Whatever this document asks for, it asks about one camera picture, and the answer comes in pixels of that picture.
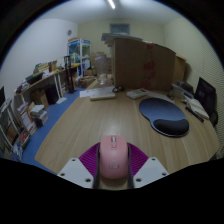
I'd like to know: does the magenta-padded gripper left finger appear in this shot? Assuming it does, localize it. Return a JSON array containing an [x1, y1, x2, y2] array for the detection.
[[57, 142, 101, 190]]

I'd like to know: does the shelf unit with books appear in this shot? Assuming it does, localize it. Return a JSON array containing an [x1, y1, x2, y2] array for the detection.
[[0, 86, 50, 162]]

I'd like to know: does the large brown cardboard box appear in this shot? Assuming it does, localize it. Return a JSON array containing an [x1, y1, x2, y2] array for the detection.
[[111, 37, 177, 92]]

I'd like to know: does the clear plastic jar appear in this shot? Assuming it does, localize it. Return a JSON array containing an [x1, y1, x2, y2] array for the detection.
[[94, 54, 109, 86]]

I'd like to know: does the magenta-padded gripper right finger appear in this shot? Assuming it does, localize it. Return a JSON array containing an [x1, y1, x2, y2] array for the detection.
[[127, 142, 170, 189]]

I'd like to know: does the small brown cardboard box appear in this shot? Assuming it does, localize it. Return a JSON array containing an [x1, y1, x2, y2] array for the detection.
[[173, 54, 188, 85]]

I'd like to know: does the blue mouse pad black rest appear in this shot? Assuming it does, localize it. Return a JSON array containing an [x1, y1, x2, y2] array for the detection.
[[138, 97, 191, 138]]

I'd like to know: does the white paper sheet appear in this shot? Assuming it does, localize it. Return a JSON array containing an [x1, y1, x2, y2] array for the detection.
[[79, 85, 116, 99], [145, 90, 173, 102]]

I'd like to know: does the black stand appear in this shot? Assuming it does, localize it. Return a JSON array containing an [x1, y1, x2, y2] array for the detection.
[[63, 54, 78, 94]]

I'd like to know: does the window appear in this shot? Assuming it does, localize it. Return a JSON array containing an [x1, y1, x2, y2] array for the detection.
[[110, 23, 131, 35]]

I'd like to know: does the blue book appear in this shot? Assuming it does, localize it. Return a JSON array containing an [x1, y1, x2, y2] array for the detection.
[[171, 83, 194, 100]]

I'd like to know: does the wooden side desk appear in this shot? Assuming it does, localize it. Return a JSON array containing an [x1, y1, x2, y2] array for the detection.
[[14, 63, 81, 108]]

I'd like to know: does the black coiled cable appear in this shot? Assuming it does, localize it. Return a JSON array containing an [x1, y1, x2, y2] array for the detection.
[[112, 85, 126, 94]]

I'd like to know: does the white remote control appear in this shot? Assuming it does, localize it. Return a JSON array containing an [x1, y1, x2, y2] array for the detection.
[[126, 87, 149, 100]]

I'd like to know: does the stack of grey boards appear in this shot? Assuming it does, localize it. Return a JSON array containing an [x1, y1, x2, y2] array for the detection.
[[101, 32, 144, 46]]

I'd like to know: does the open cardboard box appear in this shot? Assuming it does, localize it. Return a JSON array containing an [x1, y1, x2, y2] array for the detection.
[[78, 75, 98, 89]]

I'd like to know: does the black monitor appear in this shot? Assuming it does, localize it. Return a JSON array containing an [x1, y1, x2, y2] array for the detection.
[[194, 76, 218, 118]]

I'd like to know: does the white open book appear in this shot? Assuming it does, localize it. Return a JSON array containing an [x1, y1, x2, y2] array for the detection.
[[185, 97, 210, 121]]

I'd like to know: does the pink computer mouse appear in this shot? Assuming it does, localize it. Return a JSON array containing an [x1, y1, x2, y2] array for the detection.
[[99, 134, 130, 180]]

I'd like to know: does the black office chair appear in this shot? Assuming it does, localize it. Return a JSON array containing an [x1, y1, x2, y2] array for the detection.
[[209, 109, 220, 128]]

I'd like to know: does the blue white display cabinet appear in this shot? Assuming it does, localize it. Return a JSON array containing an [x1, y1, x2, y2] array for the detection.
[[67, 38, 92, 79]]

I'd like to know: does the ceiling tube light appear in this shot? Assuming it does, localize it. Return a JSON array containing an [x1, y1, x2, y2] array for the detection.
[[106, 0, 117, 10]]

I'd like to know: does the black marker pen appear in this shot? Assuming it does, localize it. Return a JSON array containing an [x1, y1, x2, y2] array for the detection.
[[184, 105, 205, 123]]

